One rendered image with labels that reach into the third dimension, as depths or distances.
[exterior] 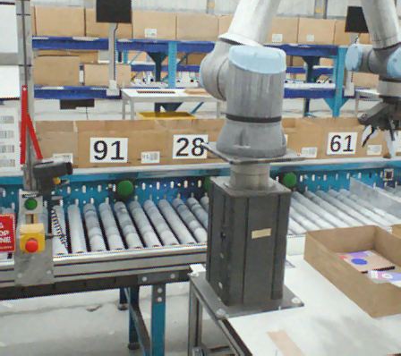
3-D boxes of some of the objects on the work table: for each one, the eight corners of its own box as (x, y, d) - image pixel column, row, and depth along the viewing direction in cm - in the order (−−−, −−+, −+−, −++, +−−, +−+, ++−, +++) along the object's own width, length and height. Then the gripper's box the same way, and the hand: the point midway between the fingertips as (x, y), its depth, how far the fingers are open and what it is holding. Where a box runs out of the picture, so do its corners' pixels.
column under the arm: (304, 307, 141) (315, 193, 134) (217, 320, 133) (222, 200, 125) (263, 266, 165) (270, 167, 158) (186, 275, 157) (190, 173, 149)
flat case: (395, 270, 165) (395, 266, 164) (345, 278, 158) (346, 274, 157) (367, 253, 177) (367, 249, 176) (320, 259, 170) (320, 256, 170)
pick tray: (371, 318, 136) (376, 284, 134) (302, 258, 172) (303, 231, 169) (456, 305, 145) (462, 273, 143) (373, 250, 180) (376, 224, 178)
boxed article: (404, 297, 147) (405, 283, 146) (367, 292, 150) (369, 277, 149) (401, 288, 153) (403, 274, 152) (366, 283, 155) (368, 269, 154)
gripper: (423, 99, 165) (413, 159, 169) (379, 91, 182) (371, 145, 187) (404, 99, 161) (394, 160, 166) (361, 90, 178) (353, 146, 183)
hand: (375, 153), depth 175 cm, fingers open, 14 cm apart
